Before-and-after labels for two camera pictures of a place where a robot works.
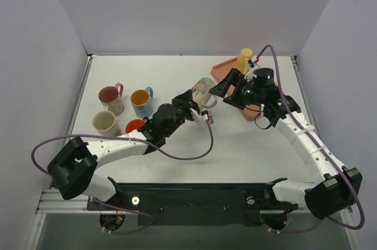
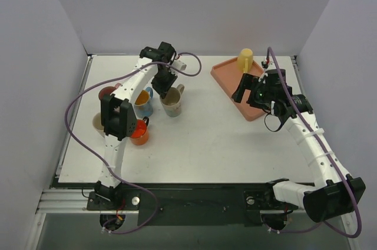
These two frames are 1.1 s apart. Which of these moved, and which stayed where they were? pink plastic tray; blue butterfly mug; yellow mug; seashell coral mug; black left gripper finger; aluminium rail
Moved: black left gripper finger; seashell coral mug
Stayed: blue butterfly mug; pink plastic tray; aluminium rail; yellow mug
